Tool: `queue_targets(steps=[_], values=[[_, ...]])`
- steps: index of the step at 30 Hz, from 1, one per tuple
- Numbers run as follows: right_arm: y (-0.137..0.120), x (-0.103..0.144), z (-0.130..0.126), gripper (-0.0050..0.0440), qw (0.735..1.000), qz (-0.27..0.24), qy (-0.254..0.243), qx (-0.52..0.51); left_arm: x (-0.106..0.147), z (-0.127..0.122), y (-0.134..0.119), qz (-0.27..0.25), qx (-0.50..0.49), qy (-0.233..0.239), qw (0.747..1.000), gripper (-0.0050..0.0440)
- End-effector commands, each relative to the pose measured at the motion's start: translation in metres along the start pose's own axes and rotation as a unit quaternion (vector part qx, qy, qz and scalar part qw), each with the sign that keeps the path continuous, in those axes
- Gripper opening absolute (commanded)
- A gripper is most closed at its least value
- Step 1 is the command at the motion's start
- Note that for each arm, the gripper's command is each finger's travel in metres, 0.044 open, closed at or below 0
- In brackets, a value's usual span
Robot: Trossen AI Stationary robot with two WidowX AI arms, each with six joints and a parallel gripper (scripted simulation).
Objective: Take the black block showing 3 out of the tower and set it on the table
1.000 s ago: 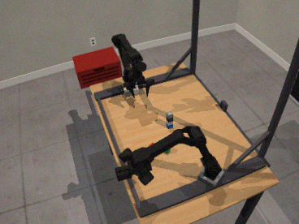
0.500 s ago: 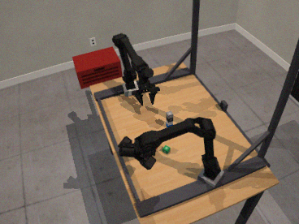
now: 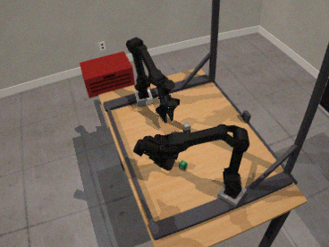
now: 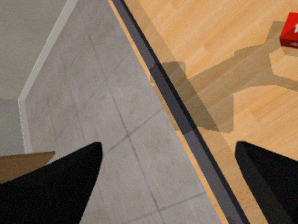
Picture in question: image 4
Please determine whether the red block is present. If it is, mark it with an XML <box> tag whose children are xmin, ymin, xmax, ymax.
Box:
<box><xmin>279</xmin><ymin>12</ymin><xmax>298</xmax><ymax>49</ymax></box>

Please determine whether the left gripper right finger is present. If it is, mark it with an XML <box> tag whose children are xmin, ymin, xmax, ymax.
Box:
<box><xmin>235</xmin><ymin>141</ymin><xmax>298</xmax><ymax>224</ymax></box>

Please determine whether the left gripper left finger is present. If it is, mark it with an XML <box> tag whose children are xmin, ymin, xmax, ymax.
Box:
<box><xmin>0</xmin><ymin>142</ymin><xmax>103</xmax><ymax>224</ymax></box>

